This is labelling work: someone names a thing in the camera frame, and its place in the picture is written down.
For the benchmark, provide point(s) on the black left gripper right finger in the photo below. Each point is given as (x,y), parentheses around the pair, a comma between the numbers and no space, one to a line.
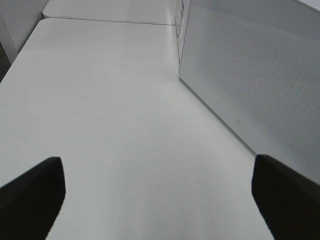
(288,202)

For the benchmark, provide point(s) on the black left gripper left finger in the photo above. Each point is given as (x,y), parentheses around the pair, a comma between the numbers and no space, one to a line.
(30,203)

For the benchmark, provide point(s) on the white microwave oven body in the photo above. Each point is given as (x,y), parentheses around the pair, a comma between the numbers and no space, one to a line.
(181,21)

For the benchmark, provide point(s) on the white microwave door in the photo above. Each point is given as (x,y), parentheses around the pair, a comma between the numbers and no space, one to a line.
(256,64)

